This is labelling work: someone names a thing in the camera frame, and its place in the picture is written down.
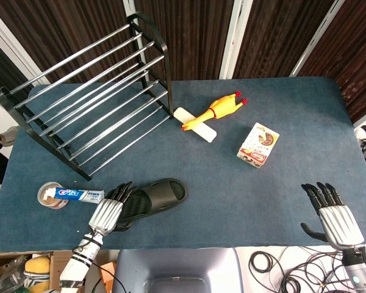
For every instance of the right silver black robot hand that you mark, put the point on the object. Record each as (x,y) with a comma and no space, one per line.
(338,222)

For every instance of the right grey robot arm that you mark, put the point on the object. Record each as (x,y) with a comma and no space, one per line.
(358,271)

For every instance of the yellow plush toy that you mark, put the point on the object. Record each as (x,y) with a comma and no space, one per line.
(36,267)

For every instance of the brown cardboard box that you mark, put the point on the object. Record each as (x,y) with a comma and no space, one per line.
(58,262)

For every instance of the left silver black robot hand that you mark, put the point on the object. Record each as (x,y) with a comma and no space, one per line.
(105,213)

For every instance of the grey robot torso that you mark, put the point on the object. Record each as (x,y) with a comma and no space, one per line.
(177,262)

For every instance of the yellow rubber chicken toy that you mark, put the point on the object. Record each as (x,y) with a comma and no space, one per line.
(222,105)

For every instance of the round tin can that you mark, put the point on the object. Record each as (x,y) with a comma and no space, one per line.
(45,200)

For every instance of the clear plastic packaging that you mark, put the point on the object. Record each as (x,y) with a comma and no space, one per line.
(3,277)

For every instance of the cream snack box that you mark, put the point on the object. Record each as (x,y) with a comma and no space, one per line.
(259,143)

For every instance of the white partition post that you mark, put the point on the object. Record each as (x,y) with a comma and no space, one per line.
(129,6)
(317,36)
(235,36)
(15,52)

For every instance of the blue white toothpaste tube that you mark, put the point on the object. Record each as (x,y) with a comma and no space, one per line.
(70,194)

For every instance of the black rubber slipper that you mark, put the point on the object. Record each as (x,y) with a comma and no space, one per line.
(164,195)

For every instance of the blue table cloth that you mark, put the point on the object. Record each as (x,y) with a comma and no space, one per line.
(231,198)

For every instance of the orange block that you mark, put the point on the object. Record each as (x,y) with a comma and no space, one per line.
(107,269)

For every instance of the black metal shoe rack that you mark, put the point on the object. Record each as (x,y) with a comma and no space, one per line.
(167,61)

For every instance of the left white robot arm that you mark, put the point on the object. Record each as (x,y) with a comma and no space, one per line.
(79,259)

